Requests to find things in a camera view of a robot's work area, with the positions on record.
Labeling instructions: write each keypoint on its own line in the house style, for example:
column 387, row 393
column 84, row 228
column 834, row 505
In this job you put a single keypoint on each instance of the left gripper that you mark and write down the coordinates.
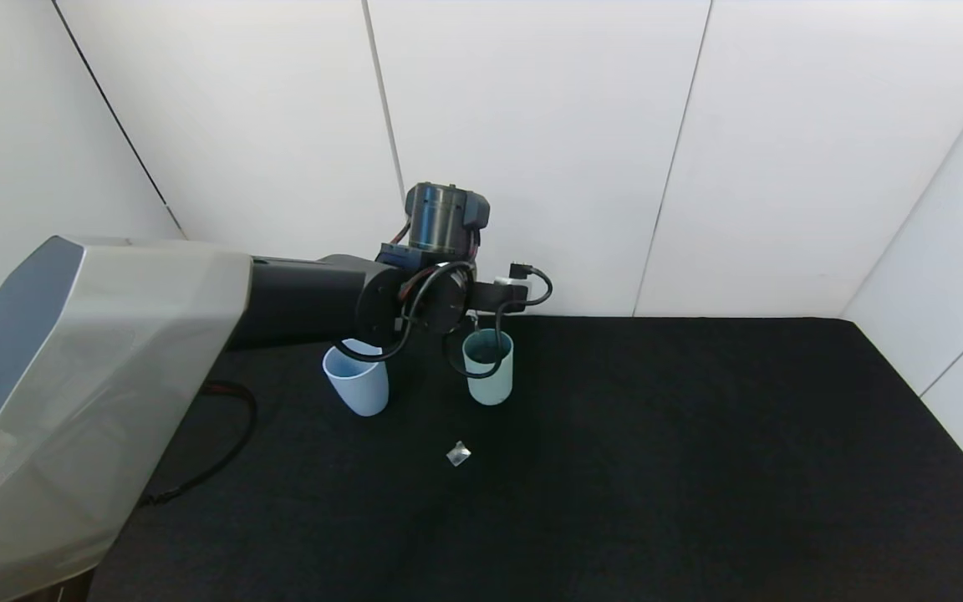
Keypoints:
column 486, row 298

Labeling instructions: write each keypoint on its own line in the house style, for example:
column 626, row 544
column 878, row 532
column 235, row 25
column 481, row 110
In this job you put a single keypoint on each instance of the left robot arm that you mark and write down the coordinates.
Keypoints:
column 114, row 376

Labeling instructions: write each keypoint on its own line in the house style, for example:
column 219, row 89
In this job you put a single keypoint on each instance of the teal plastic cup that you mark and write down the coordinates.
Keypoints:
column 490, row 386

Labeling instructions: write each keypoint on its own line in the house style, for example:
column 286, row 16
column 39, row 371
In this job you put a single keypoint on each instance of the blue plastic cup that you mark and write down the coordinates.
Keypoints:
column 360, row 389

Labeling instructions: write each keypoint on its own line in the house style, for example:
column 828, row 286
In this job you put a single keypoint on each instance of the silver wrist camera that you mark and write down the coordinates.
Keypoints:
column 506, row 283

